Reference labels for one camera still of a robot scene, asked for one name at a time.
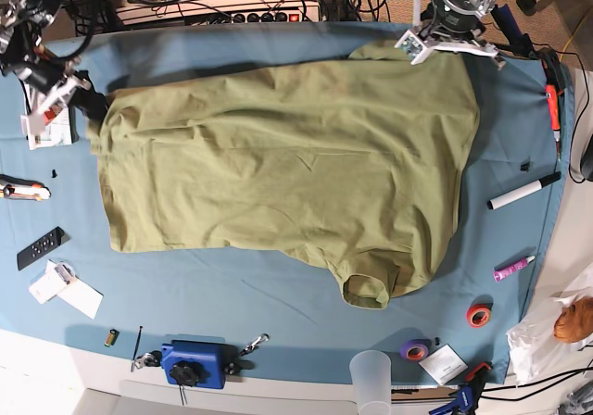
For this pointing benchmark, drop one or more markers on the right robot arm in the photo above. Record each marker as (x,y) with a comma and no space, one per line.
(22,26)

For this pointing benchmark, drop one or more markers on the blue clamp block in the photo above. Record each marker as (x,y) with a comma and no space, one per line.
(193,364)

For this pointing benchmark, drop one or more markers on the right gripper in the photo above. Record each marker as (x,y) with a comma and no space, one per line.
(61,84)

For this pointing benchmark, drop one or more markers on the white paper sheet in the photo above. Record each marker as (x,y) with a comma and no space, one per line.
(83,297)

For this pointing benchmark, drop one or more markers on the blue black clamp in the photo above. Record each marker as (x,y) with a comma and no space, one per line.
(519,43)

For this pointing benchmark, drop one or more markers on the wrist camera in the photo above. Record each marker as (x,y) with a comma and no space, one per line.
(415,48)
(33,124)

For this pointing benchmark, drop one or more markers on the olive green t-shirt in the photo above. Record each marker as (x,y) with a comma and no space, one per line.
(352,165)

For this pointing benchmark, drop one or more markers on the pink glue tube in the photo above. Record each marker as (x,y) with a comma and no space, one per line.
(509,270)

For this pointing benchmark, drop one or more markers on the white paper card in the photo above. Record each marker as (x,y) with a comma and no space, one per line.
(443,365)

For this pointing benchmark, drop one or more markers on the white card stack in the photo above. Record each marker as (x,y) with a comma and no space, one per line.
(56,278)

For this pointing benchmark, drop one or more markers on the blue bar clamp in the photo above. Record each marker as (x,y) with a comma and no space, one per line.
(465,400)

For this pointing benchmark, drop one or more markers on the white black marker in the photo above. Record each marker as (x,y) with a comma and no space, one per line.
(523,191)

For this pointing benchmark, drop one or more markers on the clear plastic cup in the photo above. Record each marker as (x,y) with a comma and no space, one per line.
(371,378)

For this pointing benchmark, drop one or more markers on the purple tape roll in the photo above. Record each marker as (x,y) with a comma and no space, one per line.
(415,349)

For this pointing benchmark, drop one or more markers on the black zip tie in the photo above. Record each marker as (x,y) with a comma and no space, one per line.
(136,346)

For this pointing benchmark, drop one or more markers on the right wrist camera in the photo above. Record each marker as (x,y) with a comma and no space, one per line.
(33,124)

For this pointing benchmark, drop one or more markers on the black remote control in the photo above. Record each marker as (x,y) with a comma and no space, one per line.
(41,247)

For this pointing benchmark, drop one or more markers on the white plastic bag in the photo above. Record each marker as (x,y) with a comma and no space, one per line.
(533,347)

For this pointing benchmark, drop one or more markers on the silver carabiner clip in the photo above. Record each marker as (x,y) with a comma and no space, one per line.
(254,344)

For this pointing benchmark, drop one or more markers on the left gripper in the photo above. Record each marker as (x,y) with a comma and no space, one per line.
(456,26)

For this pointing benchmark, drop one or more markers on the small black clip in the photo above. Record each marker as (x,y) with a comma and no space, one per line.
(526,166)

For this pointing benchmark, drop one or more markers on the brown bread item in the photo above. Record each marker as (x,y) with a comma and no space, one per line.
(575,322)

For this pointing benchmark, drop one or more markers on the small green battery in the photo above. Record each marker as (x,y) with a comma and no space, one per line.
(111,338)

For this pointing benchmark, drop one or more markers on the red cube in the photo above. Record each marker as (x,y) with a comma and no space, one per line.
(51,113)

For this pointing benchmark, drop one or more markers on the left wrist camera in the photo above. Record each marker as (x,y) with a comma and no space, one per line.
(415,48)

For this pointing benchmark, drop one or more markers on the orange white utility knife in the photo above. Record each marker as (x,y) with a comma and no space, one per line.
(19,189)

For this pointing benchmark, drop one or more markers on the red tape roll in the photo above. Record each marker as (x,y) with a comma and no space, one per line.
(478,315)

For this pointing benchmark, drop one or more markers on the white power strip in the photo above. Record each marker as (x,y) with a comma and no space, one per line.
(221,11)

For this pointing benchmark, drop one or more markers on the orange black screwdriver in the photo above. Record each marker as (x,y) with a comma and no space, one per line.
(555,86)

